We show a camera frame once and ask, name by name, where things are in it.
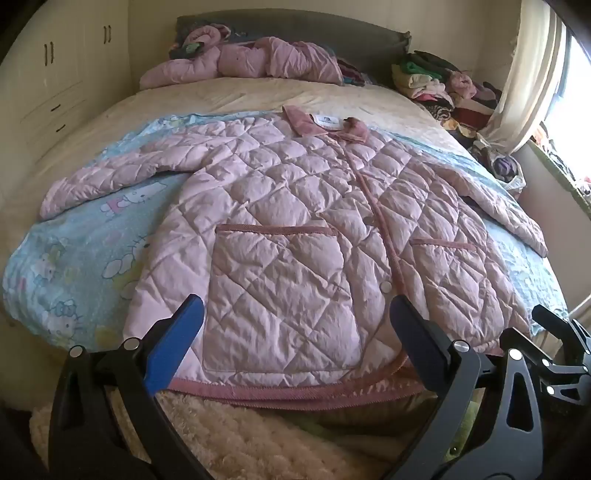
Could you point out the crumpled pink padded jacket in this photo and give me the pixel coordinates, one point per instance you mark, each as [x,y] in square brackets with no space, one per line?
[258,60]

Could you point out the fluffy cream rug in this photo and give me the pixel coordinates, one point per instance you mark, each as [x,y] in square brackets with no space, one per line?
[240,438]

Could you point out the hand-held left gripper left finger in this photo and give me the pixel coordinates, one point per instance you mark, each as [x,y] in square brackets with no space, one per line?
[178,341]

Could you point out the blue cartoon cat blanket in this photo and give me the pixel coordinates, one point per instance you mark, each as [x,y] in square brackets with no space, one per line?
[83,240]

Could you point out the grey headboard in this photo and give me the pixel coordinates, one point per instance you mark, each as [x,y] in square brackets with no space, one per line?
[323,32]

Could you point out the beige bed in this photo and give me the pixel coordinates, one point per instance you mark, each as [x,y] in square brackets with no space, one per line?
[231,94]

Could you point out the window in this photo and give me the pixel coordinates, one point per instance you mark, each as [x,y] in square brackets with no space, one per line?
[570,92]

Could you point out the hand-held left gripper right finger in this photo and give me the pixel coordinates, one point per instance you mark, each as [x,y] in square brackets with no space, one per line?
[412,339]

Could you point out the pile of folded clothes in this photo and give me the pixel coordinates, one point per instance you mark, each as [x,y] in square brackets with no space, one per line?
[429,83]

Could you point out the white bag with purple cloth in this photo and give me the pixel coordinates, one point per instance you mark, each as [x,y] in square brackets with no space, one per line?
[505,168]

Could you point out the cream wardrobe with drawers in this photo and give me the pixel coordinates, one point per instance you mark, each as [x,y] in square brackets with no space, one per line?
[69,69]

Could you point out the cream curtain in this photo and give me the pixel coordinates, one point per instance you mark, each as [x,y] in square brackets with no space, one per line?
[531,69]

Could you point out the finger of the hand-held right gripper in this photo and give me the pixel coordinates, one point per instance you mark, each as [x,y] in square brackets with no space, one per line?
[570,374]
[554,321]

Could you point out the dark floral pillow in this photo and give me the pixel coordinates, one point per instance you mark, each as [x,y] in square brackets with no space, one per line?
[184,48]

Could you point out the pink quilted jacket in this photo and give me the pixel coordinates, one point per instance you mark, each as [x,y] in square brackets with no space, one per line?
[286,240]

